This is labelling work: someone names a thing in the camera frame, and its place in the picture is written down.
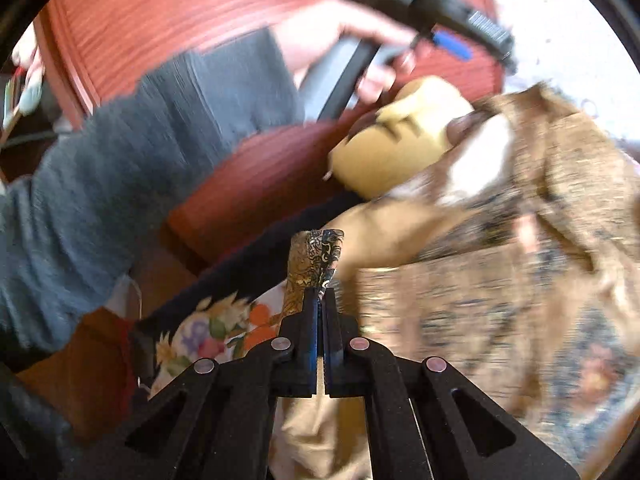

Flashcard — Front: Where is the golden patterned garment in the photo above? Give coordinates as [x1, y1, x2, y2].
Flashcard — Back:
[270, 82, 640, 480]

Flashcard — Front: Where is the person's left hand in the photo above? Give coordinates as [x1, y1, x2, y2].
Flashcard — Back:
[272, 0, 418, 103]

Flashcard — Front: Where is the yellow plush toy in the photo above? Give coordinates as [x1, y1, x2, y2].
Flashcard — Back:
[327, 76, 476, 200]

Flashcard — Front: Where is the navy blanket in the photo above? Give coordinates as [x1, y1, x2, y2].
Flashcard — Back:
[130, 190, 366, 386]

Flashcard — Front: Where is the wooden sliding-door wardrobe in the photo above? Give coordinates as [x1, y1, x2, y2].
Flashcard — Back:
[32, 0, 506, 276]

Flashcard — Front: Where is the person's left forearm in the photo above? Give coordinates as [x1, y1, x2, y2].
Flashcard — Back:
[0, 27, 306, 356]

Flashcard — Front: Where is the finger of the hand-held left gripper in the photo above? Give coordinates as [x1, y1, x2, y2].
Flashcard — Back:
[425, 0, 518, 73]
[430, 29, 473, 63]

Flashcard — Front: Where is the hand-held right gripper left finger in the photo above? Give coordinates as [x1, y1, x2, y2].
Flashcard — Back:
[60, 287, 321, 480]

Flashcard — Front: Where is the floral bed sheet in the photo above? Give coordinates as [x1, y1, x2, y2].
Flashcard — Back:
[150, 280, 291, 396]

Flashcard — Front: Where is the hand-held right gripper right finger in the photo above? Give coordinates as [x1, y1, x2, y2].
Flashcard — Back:
[322, 287, 581, 480]

